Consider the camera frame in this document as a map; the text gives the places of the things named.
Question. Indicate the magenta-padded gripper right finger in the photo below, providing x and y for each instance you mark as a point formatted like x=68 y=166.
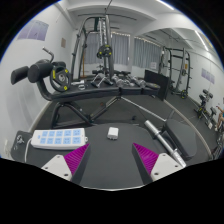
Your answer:
x=148 y=160

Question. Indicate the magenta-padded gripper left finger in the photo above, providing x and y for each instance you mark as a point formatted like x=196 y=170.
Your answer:
x=75 y=160

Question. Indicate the white charger block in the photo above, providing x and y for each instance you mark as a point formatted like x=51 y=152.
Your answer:
x=113 y=133

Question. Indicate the chrome barbell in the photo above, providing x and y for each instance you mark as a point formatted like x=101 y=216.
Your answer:
x=160 y=136

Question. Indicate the white power strip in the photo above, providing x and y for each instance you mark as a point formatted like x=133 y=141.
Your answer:
x=58 y=139

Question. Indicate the black padded bench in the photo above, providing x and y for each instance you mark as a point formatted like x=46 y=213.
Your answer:
x=181 y=136

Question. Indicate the black padded seat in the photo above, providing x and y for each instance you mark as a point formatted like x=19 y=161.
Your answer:
x=18 y=150

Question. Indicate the black weight bench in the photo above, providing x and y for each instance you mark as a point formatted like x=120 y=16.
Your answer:
x=93 y=90

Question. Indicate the dumbbell rack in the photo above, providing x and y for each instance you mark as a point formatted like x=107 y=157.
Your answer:
x=205 y=106

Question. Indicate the chrome dumbbell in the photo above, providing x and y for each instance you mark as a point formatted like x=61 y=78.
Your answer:
x=139 y=82
x=120 y=81

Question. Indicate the black yellow weight plate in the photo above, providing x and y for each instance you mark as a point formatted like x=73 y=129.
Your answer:
x=60 y=78
x=104 y=52

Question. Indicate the person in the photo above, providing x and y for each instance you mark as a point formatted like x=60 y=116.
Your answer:
x=220 y=118

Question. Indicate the black power rack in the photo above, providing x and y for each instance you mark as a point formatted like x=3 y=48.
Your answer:
x=183 y=71

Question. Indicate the grey curtain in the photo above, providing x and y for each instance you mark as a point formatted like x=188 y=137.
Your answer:
x=148 y=53
x=120 y=48

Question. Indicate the ceiling light strip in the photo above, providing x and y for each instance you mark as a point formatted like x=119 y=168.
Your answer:
x=165 y=4
x=201 y=40

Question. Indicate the small white wall sign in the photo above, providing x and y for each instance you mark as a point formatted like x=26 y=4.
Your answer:
x=153 y=65

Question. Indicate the purple wall poster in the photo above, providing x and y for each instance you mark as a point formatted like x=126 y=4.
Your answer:
x=208 y=76
x=33 y=30

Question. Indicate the brown wall board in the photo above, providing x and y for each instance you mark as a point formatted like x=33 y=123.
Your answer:
x=63 y=42

